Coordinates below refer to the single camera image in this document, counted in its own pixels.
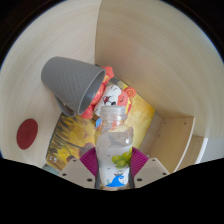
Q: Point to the clear printed drink bottle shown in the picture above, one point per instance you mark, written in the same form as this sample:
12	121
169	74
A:
113	146

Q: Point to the teal faceted vase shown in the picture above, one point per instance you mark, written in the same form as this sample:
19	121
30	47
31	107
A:
50	169

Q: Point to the yellow flower painting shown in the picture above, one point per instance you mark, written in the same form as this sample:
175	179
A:
75	133

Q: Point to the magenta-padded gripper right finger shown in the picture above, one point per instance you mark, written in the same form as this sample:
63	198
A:
140	163

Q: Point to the flat round red coaster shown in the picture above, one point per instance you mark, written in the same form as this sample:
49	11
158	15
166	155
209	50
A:
27	134

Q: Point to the red plush animal figure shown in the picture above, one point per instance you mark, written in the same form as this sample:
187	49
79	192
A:
115	95

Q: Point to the grey textured cup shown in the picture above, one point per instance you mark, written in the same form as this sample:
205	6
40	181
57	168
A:
70	81

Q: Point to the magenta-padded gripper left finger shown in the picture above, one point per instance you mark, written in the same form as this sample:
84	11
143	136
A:
87	163

